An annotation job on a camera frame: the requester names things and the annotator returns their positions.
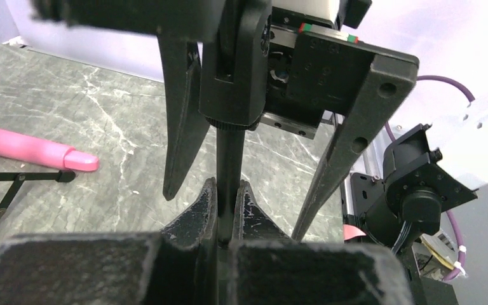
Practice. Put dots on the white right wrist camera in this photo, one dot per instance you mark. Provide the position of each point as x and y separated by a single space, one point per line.
327 13

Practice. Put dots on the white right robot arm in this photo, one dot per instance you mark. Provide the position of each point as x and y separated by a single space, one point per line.
429 170

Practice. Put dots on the pink microphone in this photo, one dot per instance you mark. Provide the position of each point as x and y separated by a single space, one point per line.
45 152

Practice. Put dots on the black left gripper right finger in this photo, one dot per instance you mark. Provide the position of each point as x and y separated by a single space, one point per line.
268 267

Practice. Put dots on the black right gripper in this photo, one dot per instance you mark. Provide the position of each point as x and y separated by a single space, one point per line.
313 69

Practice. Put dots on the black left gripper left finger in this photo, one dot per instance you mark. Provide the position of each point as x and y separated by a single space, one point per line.
177 265

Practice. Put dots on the black round-base mic stand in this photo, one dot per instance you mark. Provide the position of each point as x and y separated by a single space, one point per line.
233 43

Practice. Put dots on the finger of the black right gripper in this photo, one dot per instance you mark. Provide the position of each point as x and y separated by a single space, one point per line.
186 126

